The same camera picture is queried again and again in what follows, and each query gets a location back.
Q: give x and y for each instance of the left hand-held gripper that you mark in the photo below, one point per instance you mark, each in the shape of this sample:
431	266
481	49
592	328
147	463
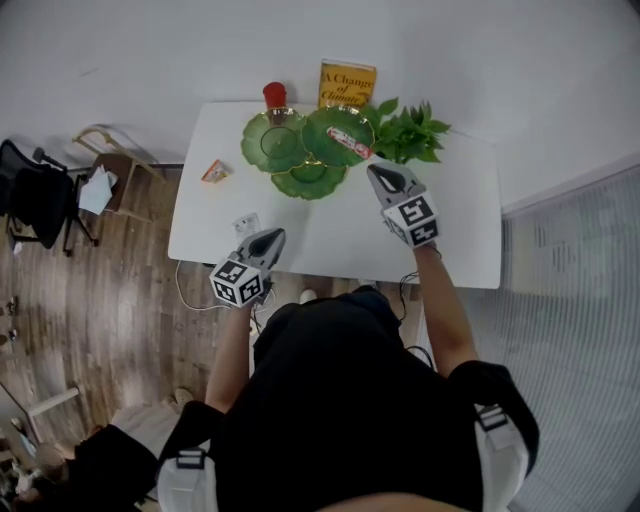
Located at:
237	285

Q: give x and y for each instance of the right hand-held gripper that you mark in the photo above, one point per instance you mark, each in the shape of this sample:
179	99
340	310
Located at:
412	220

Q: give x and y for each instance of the clear white small packet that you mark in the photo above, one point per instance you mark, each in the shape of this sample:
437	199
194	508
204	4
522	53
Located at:
246	224

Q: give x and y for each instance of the red white snack bar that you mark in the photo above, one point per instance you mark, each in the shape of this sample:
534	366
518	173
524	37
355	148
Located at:
347	140

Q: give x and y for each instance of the orange snack packet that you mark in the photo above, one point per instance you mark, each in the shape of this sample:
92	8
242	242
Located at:
217	171

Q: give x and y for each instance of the green glass tiered plates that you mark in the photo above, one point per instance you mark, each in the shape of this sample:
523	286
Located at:
280	140

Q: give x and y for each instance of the person's left forearm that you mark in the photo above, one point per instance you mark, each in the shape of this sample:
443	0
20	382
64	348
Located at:
230	355

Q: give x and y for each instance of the person's right forearm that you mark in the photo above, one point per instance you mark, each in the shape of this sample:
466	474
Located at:
442	310

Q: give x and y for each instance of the green potted plant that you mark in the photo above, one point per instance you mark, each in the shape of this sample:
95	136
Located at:
410	135

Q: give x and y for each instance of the person's left white shoe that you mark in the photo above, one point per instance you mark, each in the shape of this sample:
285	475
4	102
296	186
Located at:
308	295

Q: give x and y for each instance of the yellow book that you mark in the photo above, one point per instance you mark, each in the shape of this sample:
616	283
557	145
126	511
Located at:
345	80

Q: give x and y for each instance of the red cup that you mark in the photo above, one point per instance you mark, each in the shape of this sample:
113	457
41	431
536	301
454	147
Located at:
274	94

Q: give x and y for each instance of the wooden chair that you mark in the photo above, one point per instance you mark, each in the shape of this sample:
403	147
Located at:
127	170

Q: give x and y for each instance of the white papers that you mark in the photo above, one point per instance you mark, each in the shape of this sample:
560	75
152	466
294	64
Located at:
97	192

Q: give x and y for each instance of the person's black clothing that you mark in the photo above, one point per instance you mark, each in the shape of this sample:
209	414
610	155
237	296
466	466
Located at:
350	410

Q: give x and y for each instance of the large black office chair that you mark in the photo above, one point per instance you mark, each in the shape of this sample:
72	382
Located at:
40	200

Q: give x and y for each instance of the white side table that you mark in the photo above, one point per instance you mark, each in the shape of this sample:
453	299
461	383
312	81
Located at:
55	400

